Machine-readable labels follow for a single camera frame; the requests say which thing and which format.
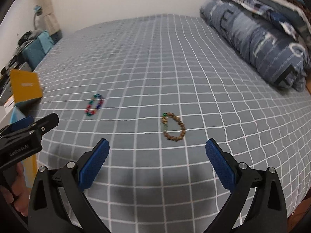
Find multicolour bead bracelet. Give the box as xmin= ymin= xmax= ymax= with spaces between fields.
xmin=84 ymin=93 xmax=104 ymax=117

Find blue and yellow cardboard box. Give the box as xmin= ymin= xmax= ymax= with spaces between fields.
xmin=4 ymin=70 xmax=43 ymax=188

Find beige curtain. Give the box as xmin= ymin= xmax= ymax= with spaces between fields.
xmin=35 ymin=0 xmax=60 ymax=35

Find person's left hand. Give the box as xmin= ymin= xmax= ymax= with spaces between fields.
xmin=1 ymin=162 xmax=30 ymax=217

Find brown wooden bead bracelet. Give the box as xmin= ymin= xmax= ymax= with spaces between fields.
xmin=161 ymin=112 xmax=187 ymax=142

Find grey checked bed sheet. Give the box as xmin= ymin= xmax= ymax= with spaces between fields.
xmin=33 ymin=15 xmax=310 ymax=232

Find teal storage box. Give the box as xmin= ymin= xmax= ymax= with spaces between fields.
xmin=22 ymin=30 xmax=54 ymax=71

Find stacked patterned pillows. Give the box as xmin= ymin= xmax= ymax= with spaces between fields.
xmin=218 ymin=0 xmax=311 ymax=42

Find blue desk lamp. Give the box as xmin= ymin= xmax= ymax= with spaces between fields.
xmin=33 ymin=5 xmax=43 ymax=30

